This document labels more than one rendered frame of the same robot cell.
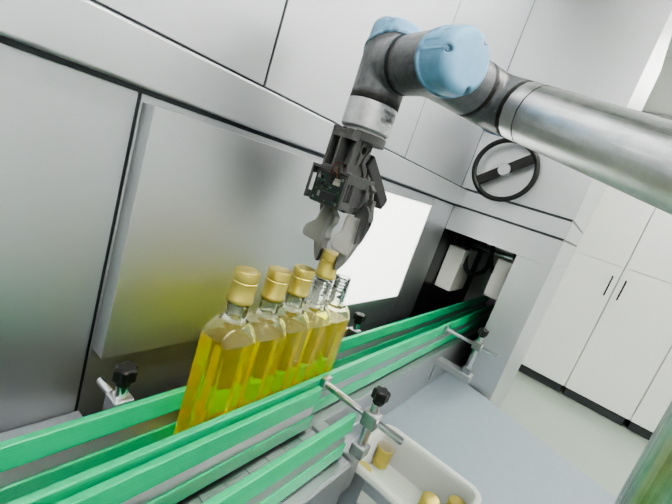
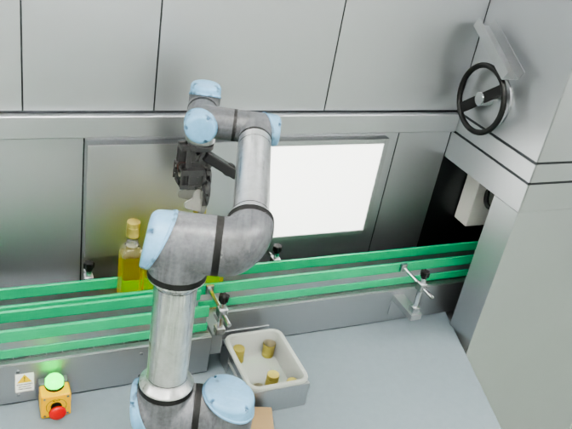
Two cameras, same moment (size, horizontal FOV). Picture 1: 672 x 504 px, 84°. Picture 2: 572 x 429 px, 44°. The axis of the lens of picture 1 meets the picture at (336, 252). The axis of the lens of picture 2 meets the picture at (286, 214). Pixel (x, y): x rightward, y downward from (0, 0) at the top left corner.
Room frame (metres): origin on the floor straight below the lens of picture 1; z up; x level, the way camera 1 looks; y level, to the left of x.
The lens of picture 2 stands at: (-0.72, -0.95, 2.10)
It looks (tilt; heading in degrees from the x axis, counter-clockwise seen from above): 29 degrees down; 28
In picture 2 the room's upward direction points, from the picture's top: 11 degrees clockwise
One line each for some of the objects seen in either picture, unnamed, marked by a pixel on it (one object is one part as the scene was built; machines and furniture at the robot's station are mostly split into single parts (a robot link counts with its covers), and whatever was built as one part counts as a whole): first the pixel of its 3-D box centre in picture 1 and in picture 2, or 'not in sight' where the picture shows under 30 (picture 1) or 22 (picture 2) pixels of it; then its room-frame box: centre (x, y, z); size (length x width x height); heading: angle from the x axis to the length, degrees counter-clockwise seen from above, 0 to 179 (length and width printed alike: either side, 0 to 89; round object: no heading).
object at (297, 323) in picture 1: (273, 365); not in sight; (0.56, 0.04, 0.99); 0.06 x 0.06 x 0.21; 57
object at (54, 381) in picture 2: not in sight; (54, 380); (0.18, 0.06, 0.84); 0.04 x 0.04 x 0.03
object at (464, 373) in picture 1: (462, 357); (412, 296); (1.10, -0.48, 0.90); 0.17 x 0.05 x 0.23; 56
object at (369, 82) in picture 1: (387, 66); (203, 105); (0.59, 0.01, 1.48); 0.09 x 0.08 x 0.11; 35
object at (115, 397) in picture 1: (109, 402); (87, 278); (0.42, 0.22, 0.94); 0.07 x 0.04 x 0.13; 56
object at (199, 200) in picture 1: (329, 247); (243, 192); (0.83, 0.02, 1.15); 0.90 x 0.03 x 0.34; 146
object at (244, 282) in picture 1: (243, 285); (133, 228); (0.46, 0.10, 1.14); 0.04 x 0.04 x 0.04
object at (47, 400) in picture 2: not in sight; (54, 397); (0.17, 0.06, 0.79); 0.07 x 0.07 x 0.07; 56
